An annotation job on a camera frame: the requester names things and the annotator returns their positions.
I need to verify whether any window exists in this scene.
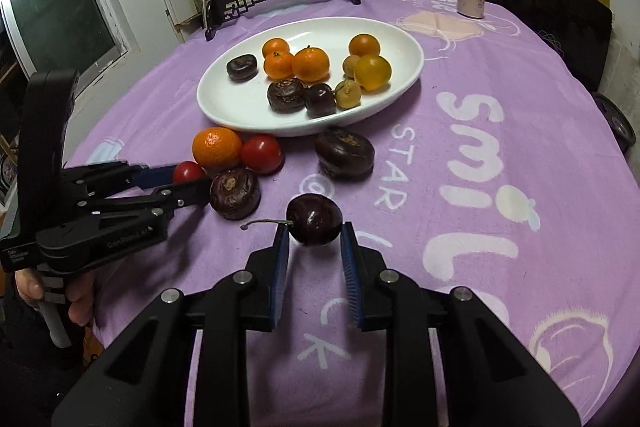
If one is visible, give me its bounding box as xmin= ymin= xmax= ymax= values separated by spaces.
xmin=0 ymin=0 xmax=128 ymax=88

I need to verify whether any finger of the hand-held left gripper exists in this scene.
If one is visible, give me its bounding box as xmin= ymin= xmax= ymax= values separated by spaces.
xmin=75 ymin=179 xmax=213 ymax=229
xmin=62 ymin=161 xmax=182 ymax=198

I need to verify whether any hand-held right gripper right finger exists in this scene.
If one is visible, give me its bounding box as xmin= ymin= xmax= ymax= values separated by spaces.
xmin=340 ymin=222 xmax=583 ymax=427

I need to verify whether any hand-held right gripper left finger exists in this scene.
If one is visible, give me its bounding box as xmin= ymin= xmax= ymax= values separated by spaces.
xmin=50 ymin=223 xmax=292 ymax=427

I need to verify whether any person's left hand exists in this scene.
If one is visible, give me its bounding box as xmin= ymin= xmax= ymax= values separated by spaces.
xmin=14 ymin=267 xmax=97 ymax=327

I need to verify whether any purple printed tablecloth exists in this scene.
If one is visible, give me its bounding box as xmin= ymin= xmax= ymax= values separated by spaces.
xmin=65 ymin=0 xmax=640 ymax=427

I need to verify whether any dimpled mandarin orange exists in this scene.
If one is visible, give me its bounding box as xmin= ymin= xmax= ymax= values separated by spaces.
xmin=192 ymin=127 xmax=244 ymax=172
xmin=292 ymin=46 xmax=331 ymax=84

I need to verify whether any black round stand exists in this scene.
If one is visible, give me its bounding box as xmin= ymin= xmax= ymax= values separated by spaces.
xmin=592 ymin=92 xmax=636 ymax=152

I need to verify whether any dark red cherry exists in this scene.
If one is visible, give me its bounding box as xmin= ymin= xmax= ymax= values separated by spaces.
xmin=240 ymin=194 xmax=344 ymax=247
xmin=304 ymin=83 xmax=337 ymax=118

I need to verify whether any small mandarin orange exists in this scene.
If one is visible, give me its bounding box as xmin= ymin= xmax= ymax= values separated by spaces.
xmin=348 ymin=34 xmax=380 ymax=58
xmin=263 ymin=51 xmax=296 ymax=80
xmin=262 ymin=37 xmax=290 ymax=58

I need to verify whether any large dark water chestnut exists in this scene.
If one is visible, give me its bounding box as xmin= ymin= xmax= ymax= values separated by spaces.
xmin=314 ymin=126 xmax=375 ymax=181

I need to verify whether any white oval plate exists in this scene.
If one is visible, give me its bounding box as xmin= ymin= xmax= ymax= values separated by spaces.
xmin=196 ymin=16 xmax=425 ymax=138

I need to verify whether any red cherry tomato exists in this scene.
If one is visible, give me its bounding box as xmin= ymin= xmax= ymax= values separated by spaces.
xmin=240 ymin=134 xmax=284 ymax=174
xmin=173 ymin=161 xmax=207 ymax=184

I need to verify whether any yellow-orange kumquat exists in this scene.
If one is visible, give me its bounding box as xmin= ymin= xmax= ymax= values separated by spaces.
xmin=354 ymin=54 xmax=393 ymax=91

